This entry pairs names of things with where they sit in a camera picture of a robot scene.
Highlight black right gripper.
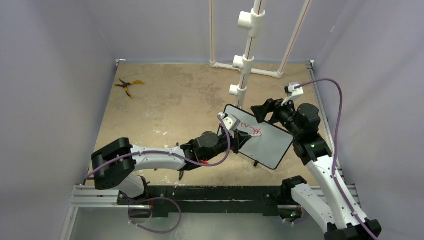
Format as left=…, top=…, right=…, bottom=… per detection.
left=251, top=95, right=303, bottom=139

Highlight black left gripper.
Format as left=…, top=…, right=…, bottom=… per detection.
left=202, top=128, right=251, bottom=162

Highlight small black-framed whiteboard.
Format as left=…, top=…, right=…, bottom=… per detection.
left=223, top=104, right=294, bottom=170

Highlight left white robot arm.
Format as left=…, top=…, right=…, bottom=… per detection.
left=85, top=129, right=252, bottom=205

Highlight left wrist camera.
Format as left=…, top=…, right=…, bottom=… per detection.
left=218, top=112, right=241, bottom=137

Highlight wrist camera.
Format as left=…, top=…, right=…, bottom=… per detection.
left=281, top=82, right=304, bottom=106
left=218, top=112, right=241, bottom=137

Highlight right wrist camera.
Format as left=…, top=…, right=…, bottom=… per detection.
left=281, top=82, right=304, bottom=106

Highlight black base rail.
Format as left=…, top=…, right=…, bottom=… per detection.
left=117, top=185, right=302, bottom=219

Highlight black handled pliers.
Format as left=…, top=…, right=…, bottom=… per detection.
left=175, top=142, right=184, bottom=181

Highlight white PVC pipe frame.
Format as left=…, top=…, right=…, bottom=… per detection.
left=208, top=0, right=312, bottom=108

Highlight yellow handled needle-nose pliers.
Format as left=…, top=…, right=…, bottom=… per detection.
left=114, top=79, right=145, bottom=99

